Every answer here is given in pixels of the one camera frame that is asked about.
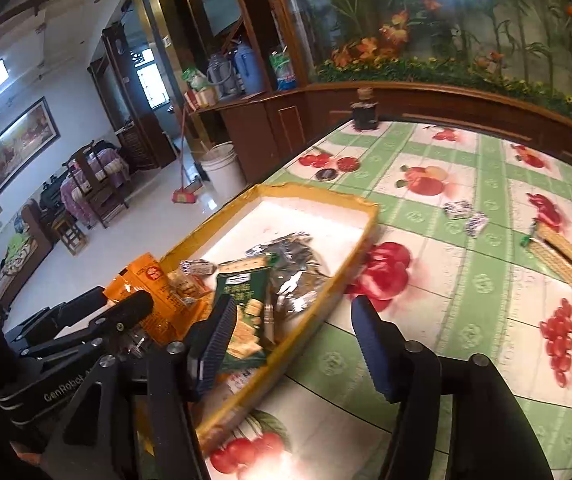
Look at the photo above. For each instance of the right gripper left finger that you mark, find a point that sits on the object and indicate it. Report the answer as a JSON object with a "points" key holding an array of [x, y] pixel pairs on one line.
{"points": [[209, 345]]}

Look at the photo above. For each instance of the flower aquarium display cabinet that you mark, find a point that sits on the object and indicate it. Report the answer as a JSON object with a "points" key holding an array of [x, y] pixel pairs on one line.
{"points": [[516, 48]]}

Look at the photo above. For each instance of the red broom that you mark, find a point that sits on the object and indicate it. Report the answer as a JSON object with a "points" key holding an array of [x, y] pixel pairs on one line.
{"points": [[186, 194]]}

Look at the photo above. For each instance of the yellow cardboard box tray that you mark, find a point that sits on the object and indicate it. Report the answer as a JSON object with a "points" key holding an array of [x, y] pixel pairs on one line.
{"points": [[341, 228]]}

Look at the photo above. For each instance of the orange snack packet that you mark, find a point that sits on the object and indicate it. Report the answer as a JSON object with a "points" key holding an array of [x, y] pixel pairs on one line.
{"points": [[170, 319]]}

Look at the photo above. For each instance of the blue thermos jug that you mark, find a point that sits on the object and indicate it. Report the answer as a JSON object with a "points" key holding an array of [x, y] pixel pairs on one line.
{"points": [[249, 69]]}

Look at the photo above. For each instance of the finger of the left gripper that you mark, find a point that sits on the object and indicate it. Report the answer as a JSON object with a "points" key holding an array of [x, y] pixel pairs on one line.
{"points": [[112, 326], [73, 309]]}

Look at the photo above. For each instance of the orange cracker pack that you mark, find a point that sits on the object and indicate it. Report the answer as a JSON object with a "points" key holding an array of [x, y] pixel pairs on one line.
{"points": [[189, 288]]}

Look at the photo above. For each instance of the wooden chair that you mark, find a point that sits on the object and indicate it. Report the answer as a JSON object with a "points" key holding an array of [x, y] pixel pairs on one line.
{"points": [[99, 176]]}

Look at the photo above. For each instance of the green cracker bag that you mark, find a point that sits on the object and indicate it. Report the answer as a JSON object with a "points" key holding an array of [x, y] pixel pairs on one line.
{"points": [[250, 290]]}

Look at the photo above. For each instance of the plastic bag with bottle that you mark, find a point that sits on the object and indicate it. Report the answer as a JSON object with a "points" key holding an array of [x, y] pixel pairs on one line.
{"points": [[282, 68]]}

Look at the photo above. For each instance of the grey thermos jug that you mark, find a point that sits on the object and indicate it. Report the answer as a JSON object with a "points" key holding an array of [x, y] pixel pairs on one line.
{"points": [[222, 77]]}

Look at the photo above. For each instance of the framed landscape painting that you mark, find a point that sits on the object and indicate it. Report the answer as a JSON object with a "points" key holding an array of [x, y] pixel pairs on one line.
{"points": [[24, 139]]}

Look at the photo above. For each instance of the small dark jar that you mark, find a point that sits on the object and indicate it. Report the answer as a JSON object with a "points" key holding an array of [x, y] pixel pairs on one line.
{"points": [[364, 110]]}

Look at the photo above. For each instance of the white plastic bucket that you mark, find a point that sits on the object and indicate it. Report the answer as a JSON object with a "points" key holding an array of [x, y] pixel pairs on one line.
{"points": [[223, 169]]}

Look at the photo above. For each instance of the small blue white candy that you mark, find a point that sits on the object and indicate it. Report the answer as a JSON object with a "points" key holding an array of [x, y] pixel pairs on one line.
{"points": [[459, 209]]}

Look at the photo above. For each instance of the green white bag on shelf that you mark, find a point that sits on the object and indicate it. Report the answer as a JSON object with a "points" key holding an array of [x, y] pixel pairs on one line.
{"points": [[202, 91]]}

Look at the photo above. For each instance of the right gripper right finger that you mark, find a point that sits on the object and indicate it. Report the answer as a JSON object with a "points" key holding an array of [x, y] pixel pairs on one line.
{"points": [[383, 349]]}

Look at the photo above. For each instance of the small wooden stool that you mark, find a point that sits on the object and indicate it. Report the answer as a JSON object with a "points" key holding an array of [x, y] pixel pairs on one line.
{"points": [[69, 234]]}

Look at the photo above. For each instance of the silver foil packet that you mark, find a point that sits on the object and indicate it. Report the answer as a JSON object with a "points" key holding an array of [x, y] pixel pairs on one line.
{"points": [[297, 275]]}

